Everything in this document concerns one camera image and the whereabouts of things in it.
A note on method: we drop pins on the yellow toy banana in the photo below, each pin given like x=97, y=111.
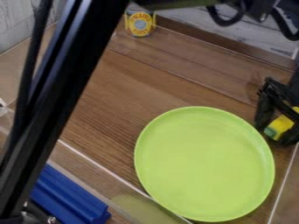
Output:
x=278, y=127

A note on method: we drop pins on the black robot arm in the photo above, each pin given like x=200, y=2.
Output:
x=228, y=12

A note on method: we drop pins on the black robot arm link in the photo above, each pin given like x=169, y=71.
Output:
x=51, y=86

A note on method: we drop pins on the yellow labelled tin can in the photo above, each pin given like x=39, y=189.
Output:
x=141, y=22

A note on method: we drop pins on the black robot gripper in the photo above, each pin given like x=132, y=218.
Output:
x=276, y=96

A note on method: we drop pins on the blue plastic clamp block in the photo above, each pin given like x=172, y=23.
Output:
x=66, y=200

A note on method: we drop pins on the green round plate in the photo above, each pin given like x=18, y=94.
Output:
x=205, y=164

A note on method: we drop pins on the clear acrylic barrier wall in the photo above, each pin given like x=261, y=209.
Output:
x=178, y=68

